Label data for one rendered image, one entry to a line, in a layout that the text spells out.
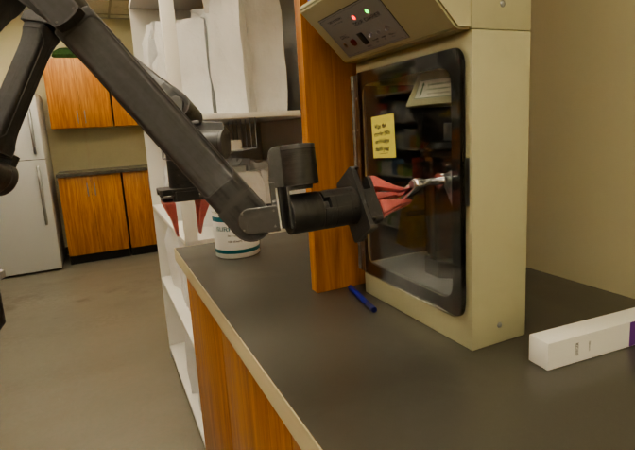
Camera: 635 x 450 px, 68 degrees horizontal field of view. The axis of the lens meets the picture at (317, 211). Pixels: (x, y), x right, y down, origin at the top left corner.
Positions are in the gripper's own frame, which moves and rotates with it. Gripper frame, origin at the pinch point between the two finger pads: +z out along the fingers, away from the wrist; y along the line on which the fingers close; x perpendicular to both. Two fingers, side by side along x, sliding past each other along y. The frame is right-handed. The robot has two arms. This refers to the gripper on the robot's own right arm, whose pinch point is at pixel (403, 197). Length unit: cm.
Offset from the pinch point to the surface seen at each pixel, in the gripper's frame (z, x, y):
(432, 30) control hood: 2.7, -16.9, 17.9
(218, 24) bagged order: 0, 75, 107
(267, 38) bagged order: 22, 85, 109
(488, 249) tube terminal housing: 8.4, -3.7, -11.6
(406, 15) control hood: 0.2, -16.1, 21.4
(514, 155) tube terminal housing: 13.8, -10.6, 0.0
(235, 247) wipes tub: -14, 66, 18
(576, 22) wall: 49, -7, 29
